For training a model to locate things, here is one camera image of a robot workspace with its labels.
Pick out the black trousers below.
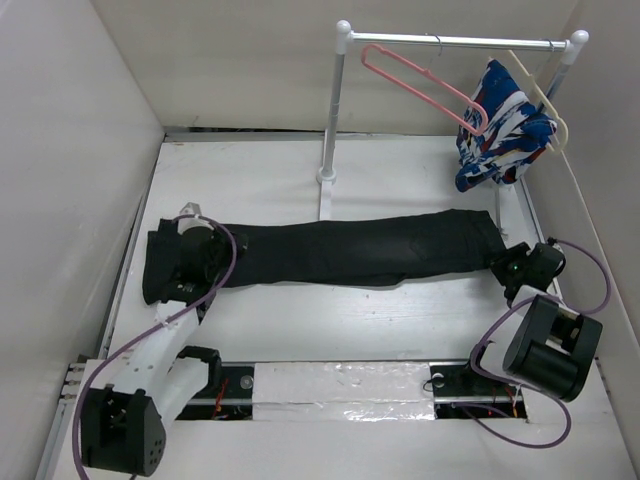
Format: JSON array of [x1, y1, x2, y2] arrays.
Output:
[[142, 209, 506, 304]]

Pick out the pink plastic hanger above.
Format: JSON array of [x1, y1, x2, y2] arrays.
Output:
[[359, 43, 490, 135]]

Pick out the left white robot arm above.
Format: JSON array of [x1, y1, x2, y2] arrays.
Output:
[[72, 214, 241, 479]]

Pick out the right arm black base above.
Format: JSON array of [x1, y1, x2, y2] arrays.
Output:
[[423, 360, 527, 420]]

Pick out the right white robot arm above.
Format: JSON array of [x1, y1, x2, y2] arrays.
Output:
[[489, 242, 603, 402]]

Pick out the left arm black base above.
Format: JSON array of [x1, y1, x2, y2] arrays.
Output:
[[177, 346, 255, 421]]

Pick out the cream plastic hanger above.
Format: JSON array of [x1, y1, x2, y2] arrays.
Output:
[[507, 50, 569, 153]]

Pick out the blue white patterned garment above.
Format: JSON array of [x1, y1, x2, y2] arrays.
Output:
[[454, 59, 558, 193]]

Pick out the white metal clothes rack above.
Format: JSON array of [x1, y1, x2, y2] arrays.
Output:
[[316, 20, 590, 221]]

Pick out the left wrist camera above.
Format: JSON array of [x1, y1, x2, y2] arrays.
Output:
[[176, 202, 201, 221]]

